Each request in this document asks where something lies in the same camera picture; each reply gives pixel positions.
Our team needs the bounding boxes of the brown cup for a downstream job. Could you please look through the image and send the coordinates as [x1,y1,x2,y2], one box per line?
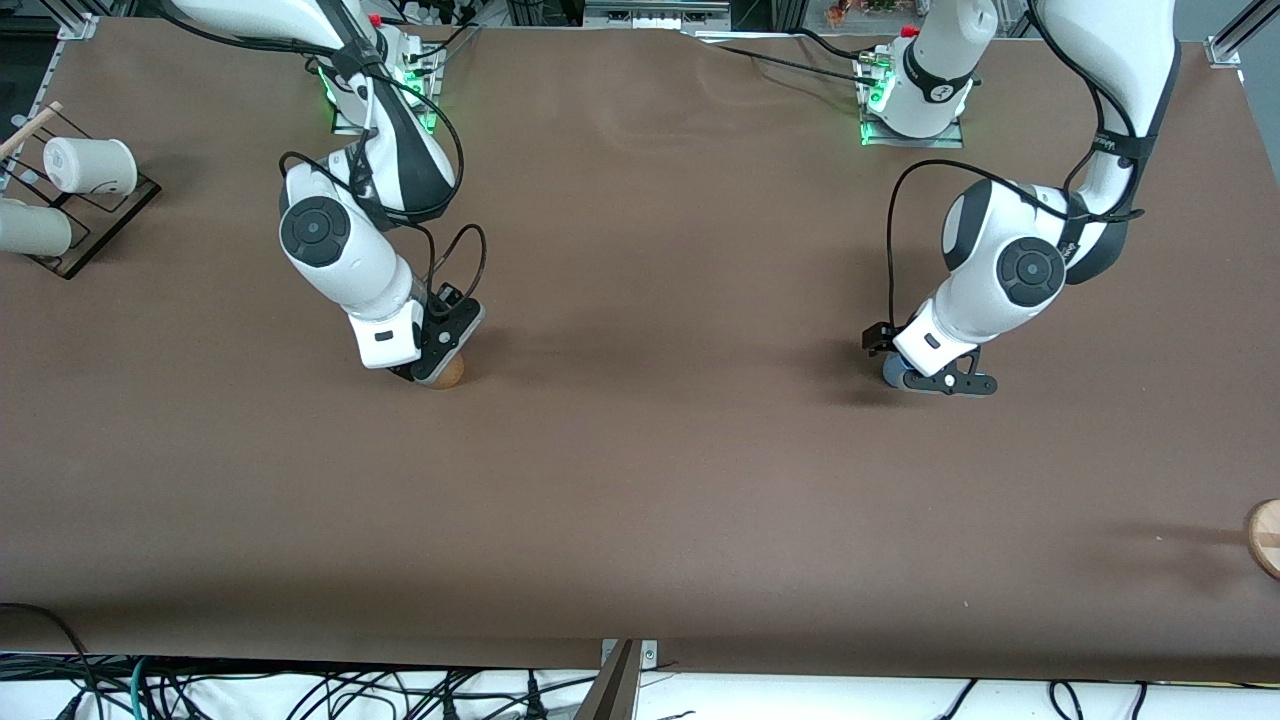
[415,352,467,391]

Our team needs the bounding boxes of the white cup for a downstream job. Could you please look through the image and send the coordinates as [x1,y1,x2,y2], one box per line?
[43,136,139,197]
[0,198,74,257]

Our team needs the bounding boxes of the orange background object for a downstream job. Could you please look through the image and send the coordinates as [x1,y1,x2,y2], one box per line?
[828,0,901,27]

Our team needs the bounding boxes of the round wooden disc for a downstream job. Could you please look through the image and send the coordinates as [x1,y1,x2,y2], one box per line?
[1245,498,1280,581]

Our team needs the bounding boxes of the wooden stick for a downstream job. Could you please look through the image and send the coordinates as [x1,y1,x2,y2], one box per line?
[0,100,64,161]

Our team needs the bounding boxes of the grey power strip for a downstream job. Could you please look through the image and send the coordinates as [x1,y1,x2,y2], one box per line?
[583,0,733,33]

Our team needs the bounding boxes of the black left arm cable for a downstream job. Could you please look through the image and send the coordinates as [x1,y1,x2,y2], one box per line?
[862,0,1147,357]

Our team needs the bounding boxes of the black wire cup rack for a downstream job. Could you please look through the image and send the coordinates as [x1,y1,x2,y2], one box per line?
[0,105,162,281]

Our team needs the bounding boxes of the black cable at base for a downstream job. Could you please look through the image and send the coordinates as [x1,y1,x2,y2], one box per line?
[405,20,483,76]

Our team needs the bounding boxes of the black cable on table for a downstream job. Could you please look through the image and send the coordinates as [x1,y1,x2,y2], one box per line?
[790,27,866,63]
[695,40,881,91]

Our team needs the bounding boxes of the metal table edge bracket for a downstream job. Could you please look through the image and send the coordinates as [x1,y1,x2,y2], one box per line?
[600,638,659,671]

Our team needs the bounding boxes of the dark metal post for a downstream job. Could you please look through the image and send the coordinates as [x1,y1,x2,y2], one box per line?
[575,640,641,720]

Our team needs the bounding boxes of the black curved floor cable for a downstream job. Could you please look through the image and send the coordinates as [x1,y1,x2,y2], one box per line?
[0,602,101,720]

